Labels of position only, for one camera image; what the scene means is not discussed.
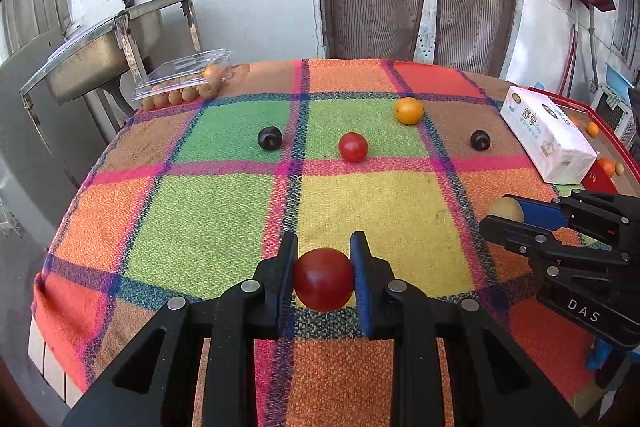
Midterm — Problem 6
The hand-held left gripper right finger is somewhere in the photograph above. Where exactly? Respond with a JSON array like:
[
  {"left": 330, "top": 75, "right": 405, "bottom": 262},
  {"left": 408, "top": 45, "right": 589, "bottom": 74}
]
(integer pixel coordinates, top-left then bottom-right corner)
[{"left": 349, "top": 231, "right": 571, "bottom": 427}]

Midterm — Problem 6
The white tissue pack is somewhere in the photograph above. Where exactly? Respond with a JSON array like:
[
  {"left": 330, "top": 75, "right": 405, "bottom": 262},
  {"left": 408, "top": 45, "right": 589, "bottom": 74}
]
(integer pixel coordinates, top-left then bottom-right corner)
[{"left": 500, "top": 86, "right": 599, "bottom": 185}]

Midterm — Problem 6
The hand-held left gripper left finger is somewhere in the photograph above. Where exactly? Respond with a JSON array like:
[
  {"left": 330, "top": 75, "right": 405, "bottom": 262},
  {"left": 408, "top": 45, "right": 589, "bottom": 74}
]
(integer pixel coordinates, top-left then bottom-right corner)
[{"left": 62, "top": 232, "right": 299, "bottom": 427}]

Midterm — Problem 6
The white slatted crate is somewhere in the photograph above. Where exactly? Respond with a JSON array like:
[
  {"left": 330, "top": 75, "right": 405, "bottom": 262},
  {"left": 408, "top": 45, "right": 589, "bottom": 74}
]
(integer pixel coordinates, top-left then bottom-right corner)
[{"left": 592, "top": 87, "right": 638, "bottom": 140}]

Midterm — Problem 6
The clear plastic clamshell container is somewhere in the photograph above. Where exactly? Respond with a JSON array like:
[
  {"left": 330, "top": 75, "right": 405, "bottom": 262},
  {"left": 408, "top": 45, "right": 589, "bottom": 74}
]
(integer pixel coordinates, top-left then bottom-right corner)
[{"left": 132, "top": 49, "right": 236, "bottom": 110}]

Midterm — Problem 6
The pile of small tan fruits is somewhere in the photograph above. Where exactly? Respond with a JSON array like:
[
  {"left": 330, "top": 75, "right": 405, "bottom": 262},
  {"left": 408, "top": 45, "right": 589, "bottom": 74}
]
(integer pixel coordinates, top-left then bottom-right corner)
[{"left": 141, "top": 84, "right": 221, "bottom": 110}]

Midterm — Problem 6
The blue plastic basin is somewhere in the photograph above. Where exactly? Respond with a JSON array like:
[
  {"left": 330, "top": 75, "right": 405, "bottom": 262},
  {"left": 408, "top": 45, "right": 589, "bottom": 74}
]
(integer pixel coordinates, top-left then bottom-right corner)
[{"left": 605, "top": 64, "right": 640, "bottom": 100}]

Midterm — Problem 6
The red cardboard box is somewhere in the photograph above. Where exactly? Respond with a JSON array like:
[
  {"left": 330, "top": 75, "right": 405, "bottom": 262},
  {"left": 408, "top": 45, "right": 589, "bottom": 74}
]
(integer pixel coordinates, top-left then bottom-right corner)
[{"left": 530, "top": 87, "right": 640, "bottom": 198}]

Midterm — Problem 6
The person's right forearm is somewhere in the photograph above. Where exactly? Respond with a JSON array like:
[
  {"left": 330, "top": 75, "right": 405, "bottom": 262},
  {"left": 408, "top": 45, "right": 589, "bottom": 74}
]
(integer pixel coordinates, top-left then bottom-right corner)
[{"left": 595, "top": 347, "right": 628, "bottom": 390}]

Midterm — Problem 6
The red hose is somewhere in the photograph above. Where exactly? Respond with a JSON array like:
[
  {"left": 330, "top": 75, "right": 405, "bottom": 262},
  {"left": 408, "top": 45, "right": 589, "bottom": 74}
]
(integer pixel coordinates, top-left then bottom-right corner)
[{"left": 560, "top": 27, "right": 578, "bottom": 100}]

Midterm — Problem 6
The colourful plaid blanket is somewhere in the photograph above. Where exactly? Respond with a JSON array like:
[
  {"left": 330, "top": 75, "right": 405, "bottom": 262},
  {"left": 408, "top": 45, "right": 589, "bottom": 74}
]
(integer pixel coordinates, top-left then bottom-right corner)
[{"left": 32, "top": 58, "right": 640, "bottom": 427}]

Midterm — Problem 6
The stainless steel sink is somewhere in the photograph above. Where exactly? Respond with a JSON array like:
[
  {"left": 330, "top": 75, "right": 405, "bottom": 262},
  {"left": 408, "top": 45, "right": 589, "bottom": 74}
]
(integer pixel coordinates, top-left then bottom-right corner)
[{"left": 20, "top": 0, "right": 203, "bottom": 148}]

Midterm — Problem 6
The white branch pole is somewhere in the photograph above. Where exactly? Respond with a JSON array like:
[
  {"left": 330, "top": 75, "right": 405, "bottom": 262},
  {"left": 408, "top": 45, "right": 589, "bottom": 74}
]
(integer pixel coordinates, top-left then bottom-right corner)
[{"left": 575, "top": 0, "right": 601, "bottom": 92}]

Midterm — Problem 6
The red tomato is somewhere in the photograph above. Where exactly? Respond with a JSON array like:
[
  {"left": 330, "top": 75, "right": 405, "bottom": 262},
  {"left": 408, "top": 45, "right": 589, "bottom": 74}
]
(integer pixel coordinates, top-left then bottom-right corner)
[
  {"left": 338, "top": 132, "right": 369, "bottom": 164},
  {"left": 293, "top": 248, "right": 356, "bottom": 312}
]

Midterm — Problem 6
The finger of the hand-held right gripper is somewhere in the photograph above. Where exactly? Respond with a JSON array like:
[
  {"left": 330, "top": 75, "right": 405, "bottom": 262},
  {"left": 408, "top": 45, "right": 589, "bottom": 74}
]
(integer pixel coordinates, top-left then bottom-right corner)
[
  {"left": 480, "top": 215, "right": 626, "bottom": 278},
  {"left": 506, "top": 189, "right": 640, "bottom": 240}
]

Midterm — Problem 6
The white barred window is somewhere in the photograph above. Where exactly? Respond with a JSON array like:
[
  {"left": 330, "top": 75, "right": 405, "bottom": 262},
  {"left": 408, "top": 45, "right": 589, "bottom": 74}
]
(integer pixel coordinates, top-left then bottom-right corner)
[{"left": 612, "top": 0, "right": 640, "bottom": 62}]

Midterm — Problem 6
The white table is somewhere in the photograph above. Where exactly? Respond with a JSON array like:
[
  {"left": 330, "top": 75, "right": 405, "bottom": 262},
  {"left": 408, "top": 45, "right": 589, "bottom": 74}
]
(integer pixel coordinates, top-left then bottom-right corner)
[{"left": 27, "top": 322, "right": 81, "bottom": 408}]

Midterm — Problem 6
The person's right hand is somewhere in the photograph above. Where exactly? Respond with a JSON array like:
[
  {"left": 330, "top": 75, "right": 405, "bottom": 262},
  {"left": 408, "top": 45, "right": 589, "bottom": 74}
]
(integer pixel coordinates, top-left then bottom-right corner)
[{"left": 587, "top": 341, "right": 613, "bottom": 370}]

